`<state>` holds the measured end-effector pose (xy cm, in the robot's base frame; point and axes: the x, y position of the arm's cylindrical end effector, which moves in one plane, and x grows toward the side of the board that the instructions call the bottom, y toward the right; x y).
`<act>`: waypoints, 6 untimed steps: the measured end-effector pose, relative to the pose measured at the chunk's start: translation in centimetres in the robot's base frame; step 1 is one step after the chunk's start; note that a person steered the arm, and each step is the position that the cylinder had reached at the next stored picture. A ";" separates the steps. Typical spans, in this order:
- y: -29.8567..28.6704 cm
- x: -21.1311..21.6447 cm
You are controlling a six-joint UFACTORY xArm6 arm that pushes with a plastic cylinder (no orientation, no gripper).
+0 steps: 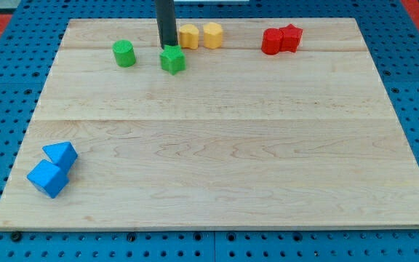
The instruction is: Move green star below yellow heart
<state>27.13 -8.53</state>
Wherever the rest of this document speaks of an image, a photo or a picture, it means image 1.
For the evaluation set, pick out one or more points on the red star block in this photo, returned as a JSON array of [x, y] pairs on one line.
[[291, 36]]

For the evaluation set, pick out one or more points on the wooden board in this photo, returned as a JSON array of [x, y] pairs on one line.
[[239, 140]]

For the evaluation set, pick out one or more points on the blue triangle block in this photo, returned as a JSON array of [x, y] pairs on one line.
[[61, 154]]

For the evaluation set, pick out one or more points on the green star block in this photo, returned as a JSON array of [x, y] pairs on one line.
[[172, 59]]

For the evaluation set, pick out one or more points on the blue cube block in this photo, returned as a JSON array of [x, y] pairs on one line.
[[48, 178]]

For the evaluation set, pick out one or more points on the yellow hexagon block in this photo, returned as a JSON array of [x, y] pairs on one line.
[[213, 35]]

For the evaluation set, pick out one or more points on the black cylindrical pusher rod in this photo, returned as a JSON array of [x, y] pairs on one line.
[[166, 21]]

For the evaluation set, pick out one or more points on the red cylinder block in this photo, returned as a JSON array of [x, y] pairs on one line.
[[272, 40]]

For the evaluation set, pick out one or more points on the yellow heart block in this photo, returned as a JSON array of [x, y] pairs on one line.
[[189, 36]]

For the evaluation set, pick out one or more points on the green cylinder block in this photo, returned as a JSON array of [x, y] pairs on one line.
[[124, 54]]

